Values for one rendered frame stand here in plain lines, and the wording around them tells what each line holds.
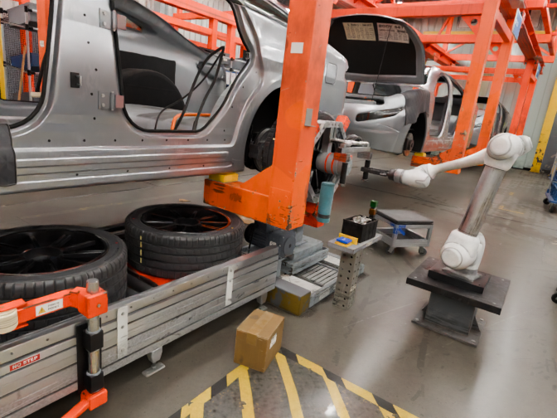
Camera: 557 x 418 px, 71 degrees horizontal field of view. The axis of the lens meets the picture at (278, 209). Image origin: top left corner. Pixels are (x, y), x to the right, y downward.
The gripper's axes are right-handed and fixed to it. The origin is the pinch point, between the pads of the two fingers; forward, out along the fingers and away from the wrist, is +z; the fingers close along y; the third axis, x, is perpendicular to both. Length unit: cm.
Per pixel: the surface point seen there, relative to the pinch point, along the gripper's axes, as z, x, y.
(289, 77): 18, 50, -76
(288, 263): 28, -68, -39
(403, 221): -7, -50, 82
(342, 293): -15, -73, -41
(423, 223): -19, -52, 102
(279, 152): 19, 11, -76
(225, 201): 56, -25, -77
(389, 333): -49, -83, -45
